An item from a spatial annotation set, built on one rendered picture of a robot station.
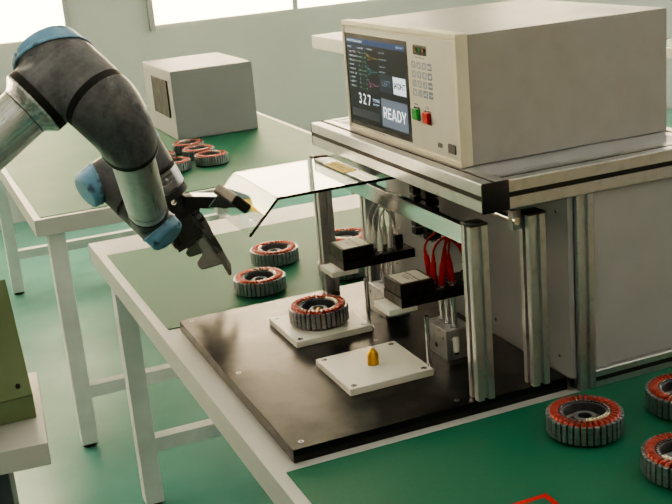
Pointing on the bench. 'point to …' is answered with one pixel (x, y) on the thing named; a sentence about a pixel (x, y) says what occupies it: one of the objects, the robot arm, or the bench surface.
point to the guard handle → (232, 198)
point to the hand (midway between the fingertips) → (224, 263)
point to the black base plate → (254, 365)
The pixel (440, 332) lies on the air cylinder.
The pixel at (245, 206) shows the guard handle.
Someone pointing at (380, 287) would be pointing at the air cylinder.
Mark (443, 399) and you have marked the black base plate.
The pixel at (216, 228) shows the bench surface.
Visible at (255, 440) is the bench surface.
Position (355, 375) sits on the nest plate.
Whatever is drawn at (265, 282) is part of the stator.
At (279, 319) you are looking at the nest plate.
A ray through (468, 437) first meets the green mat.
